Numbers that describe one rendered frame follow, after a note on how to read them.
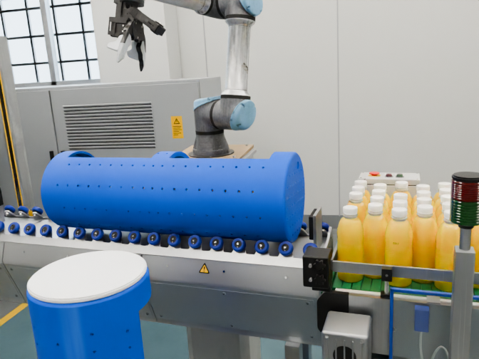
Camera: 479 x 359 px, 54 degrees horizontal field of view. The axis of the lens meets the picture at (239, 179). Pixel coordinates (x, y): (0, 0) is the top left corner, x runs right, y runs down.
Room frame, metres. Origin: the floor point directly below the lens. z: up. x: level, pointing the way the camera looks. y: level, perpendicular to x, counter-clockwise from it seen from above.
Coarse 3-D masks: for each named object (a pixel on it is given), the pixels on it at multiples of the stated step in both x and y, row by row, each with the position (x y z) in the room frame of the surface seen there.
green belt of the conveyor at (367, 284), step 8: (336, 272) 1.27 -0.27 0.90; (336, 280) 1.21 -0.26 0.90; (368, 280) 1.20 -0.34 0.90; (376, 280) 1.19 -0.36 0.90; (344, 288) 1.16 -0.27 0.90; (352, 288) 1.15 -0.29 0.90; (360, 288) 1.15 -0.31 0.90; (368, 288) 1.15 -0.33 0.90; (376, 288) 1.14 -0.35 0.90; (408, 288) 1.13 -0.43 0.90; (416, 288) 1.13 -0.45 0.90; (424, 288) 1.13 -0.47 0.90; (432, 288) 1.13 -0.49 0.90
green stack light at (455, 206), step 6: (450, 198) 0.92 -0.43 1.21; (450, 204) 0.92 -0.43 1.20; (456, 204) 0.90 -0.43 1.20; (462, 204) 0.89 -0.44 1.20; (468, 204) 0.88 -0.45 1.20; (474, 204) 0.88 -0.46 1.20; (450, 210) 0.92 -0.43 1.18; (456, 210) 0.90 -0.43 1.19; (462, 210) 0.89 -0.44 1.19; (468, 210) 0.88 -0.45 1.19; (474, 210) 0.88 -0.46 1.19; (450, 216) 0.91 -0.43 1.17; (456, 216) 0.90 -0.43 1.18; (462, 216) 0.89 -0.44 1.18; (468, 216) 0.88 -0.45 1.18; (474, 216) 0.88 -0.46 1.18; (456, 222) 0.90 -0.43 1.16; (462, 222) 0.89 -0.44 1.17; (468, 222) 0.88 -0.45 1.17; (474, 222) 0.88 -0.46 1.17
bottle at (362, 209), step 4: (352, 200) 1.35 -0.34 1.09; (356, 200) 1.34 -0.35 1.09; (360, 200) 1.34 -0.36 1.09; (348, 204) 1.35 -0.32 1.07; (352, 204) 1.34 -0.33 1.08; (356, 204) 1.34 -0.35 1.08; (360, 204) 1.34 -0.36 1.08; (364, 204) 1.35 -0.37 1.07; (360, 208) 1.33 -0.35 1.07; (364, 208) 1.34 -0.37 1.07; (360, 212) 1.32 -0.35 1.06; (364, 212) 1.33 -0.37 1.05; (360, 216) 1.32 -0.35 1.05; (364, 216) 1.33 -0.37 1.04
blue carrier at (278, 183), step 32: (64, 160) 1.62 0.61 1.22; (96, 160) 1.58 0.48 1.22; (128, 160) 1.53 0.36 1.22; (160, 160) 1.49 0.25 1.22; (192, 160) 1.45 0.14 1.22; (224, 160) 1.42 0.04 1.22; (256, 160) 1.38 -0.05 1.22; (288, 160) 1.35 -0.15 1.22; (64, 192) 1.54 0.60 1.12; (96, 192) 1.50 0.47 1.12; (128, 192) 1.45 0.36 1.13; (160, 192) 1.42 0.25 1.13; (192, 192) 1.38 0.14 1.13; (224, 192) 1.34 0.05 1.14; (256, 192) 1.31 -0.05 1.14; (288, 192) 1.32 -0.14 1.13; (64, 224) 1.61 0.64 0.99; (96, 224) 1.54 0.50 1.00; (128, 224) 1.49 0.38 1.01; (160, 224) 1.44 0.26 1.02; (192, 224) 1.39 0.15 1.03; (224, 224) 1.35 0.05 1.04; (256, 224) 1.31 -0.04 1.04; (288, 224) 1.30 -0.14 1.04
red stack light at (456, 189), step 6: (450, 186) 0.93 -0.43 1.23; (456, 186) 0.90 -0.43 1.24; (462, 186) 0.89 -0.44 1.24; (468, 186) 0.88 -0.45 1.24; (474, 186) 0.88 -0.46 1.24; (450, 192) 0.92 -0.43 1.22; (456, 192) 0.90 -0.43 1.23; (462, 192) 0.89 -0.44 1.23; (468, 192) 0.88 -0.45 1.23; (474, 192) 0.88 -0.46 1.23; (456, 198) 0.90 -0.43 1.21; (462, 198) 0.89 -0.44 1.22; (468, 198) 0.88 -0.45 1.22; (474, 198) 0.88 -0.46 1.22
